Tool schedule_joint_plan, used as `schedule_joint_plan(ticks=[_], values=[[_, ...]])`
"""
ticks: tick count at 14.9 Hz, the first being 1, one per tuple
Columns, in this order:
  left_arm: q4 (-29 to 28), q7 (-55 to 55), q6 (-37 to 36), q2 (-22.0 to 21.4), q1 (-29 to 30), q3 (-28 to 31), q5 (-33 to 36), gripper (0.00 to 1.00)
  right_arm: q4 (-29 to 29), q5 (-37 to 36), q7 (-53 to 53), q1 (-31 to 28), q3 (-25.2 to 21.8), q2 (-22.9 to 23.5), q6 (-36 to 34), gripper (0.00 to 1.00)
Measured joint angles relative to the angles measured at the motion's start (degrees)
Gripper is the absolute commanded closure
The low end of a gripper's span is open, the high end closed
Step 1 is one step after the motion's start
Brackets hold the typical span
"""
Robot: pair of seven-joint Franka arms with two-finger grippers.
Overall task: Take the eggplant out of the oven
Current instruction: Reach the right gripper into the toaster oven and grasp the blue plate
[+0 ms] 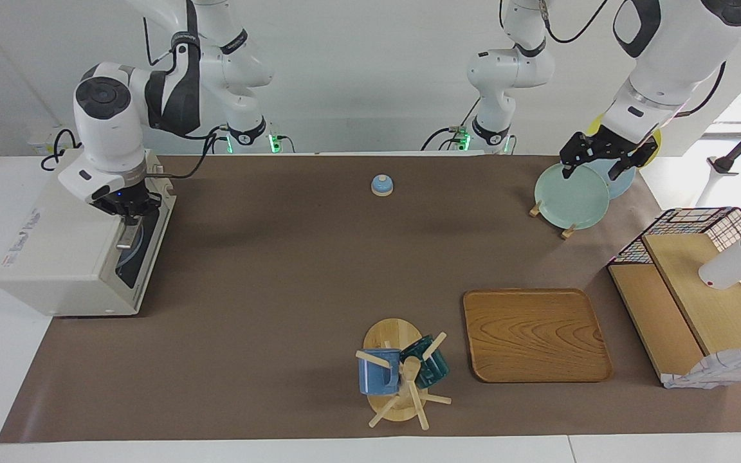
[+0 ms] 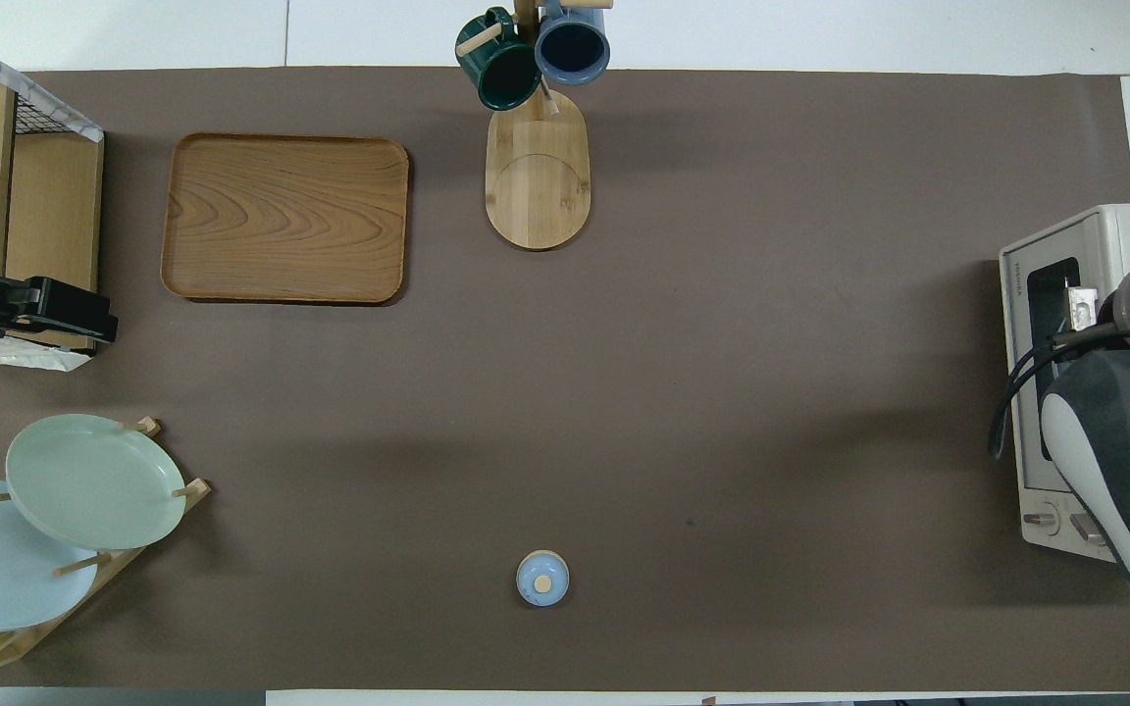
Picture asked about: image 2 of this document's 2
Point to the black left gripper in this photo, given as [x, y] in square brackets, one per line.
[45, 304]

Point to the pale green plate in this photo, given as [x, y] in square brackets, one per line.
[94, 480]

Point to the beige toaster oven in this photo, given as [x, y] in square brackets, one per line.
[1021, 392]

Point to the wooden plate rack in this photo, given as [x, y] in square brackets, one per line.
[194, 488]

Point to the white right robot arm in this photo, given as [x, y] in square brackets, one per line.
[1114, 441]

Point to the brown table mat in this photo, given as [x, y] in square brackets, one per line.
[722, 343]

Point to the blue service bell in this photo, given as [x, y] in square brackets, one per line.
[542, 579]

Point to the blue mug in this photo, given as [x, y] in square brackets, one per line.
[572, 44]

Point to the rectangular wooden tray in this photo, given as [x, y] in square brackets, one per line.
[285, 218]

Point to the dark green mug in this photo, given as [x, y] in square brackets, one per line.
[501, 69]

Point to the wooden mug tree stand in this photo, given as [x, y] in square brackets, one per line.
[538, 186]

